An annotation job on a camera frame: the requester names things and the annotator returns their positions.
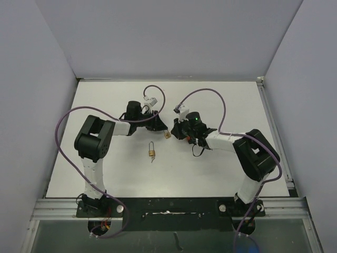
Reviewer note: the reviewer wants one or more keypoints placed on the brass long-shackle padlock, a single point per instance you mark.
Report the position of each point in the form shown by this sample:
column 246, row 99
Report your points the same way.
column 151, row 150
column 167, row 134

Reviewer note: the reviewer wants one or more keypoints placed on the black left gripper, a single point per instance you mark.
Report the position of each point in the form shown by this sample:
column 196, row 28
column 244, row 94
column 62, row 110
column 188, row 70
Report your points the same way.
column 156, row 124

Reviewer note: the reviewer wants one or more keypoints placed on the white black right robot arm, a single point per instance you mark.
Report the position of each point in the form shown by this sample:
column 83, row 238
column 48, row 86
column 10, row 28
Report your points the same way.
column 257, row 157

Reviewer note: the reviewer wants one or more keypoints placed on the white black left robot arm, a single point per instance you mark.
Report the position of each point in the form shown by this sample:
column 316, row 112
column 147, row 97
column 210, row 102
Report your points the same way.
column 93, row 141

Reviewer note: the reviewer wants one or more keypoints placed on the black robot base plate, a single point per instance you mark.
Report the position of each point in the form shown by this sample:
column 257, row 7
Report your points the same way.
column 170, row 214

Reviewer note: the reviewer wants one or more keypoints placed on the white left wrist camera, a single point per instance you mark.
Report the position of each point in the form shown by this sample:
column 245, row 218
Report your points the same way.
column 150, row 101

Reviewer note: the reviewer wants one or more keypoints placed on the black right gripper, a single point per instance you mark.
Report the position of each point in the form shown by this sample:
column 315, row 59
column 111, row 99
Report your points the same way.
column 176, row 130

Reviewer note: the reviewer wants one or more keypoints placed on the aluminium table edge rail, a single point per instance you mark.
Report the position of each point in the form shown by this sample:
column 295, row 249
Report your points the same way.
column 295, row 206

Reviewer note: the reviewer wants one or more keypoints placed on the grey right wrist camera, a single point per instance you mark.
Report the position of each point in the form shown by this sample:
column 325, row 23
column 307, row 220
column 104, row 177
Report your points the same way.
column 181, row 110

